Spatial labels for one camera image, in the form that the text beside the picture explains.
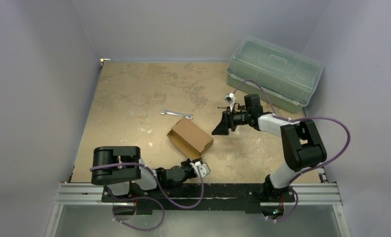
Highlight brown cardboard box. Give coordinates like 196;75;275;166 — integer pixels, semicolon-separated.
167;118;214;159

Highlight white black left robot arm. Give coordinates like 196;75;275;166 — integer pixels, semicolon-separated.
89;146;210;202

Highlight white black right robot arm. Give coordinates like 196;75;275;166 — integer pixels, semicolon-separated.
212;94;327;201

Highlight clear plastic storage box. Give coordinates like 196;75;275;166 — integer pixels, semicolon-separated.
226;36;324;114

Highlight silver open-end wrench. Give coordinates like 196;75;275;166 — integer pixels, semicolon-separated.
160;108;193;120

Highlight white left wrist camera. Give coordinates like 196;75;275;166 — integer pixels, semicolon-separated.
189;158;211;178

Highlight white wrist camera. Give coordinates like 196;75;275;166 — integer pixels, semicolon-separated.
224;92;236;110
189;158;211;178

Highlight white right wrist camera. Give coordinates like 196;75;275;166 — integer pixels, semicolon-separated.
224;92;236;110

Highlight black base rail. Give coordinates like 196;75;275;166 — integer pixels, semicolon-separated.
101;183;296;215

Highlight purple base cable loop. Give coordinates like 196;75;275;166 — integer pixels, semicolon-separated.
112;196;166;232

